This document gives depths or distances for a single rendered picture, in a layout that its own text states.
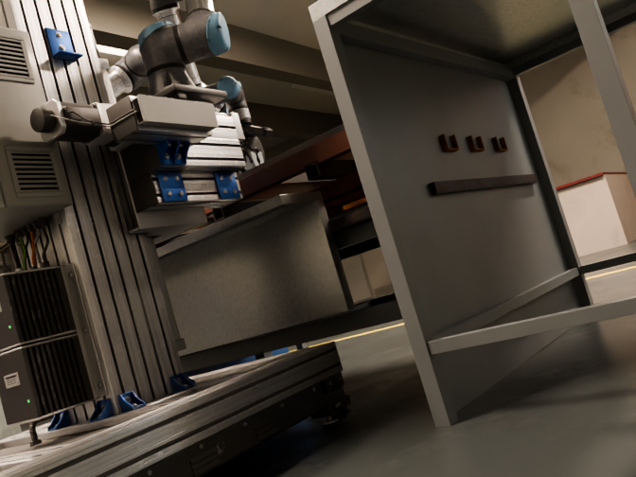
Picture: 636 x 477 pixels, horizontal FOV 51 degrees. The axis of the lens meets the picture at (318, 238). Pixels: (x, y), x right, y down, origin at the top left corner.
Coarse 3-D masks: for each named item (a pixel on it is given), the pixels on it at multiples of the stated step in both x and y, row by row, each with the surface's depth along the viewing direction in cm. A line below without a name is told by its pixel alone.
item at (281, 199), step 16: (320, 192) 207; (256, 208) 197; (272, 208) 193; (288, 208) 215; (224, 224) 205; (240, 224) 226; (256, 224) 224; (176, 240) 219; (192, 240) 215; (208, 240) 239; (160, 256) 248; (176, 256) 250
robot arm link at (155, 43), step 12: (156, 24) 192; (168, 24) 195; (144, 36) 193; (156, 36) 192; (168, 36) 192; (144, 48) 193; (156, 48) 192; (168, 48) 192; (180, 48) 192; (144, 60) 194; (156, 60) 191; (168, 60) 192; (180, 60) 194
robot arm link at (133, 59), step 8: (136, 48) 247; (128, 56) 248; (136, 56) 246; (128, 64) 249; (136, 64) 247; (136, 72) 250; (144, 72) 250; (224, 104) 259; (216, 112) 260; (224, 112) 260
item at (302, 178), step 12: (336, 132) 206; (312, 144) 212; (276, 156) 222; (288, 156) 219; (348, 156) 236; (252, 168) 229; (288, 180) 253; (300, 180) 259; (324, 180) 271; (264, 192) 258; (276, 192) 266; (288, 192) 274; (300, 192) 283
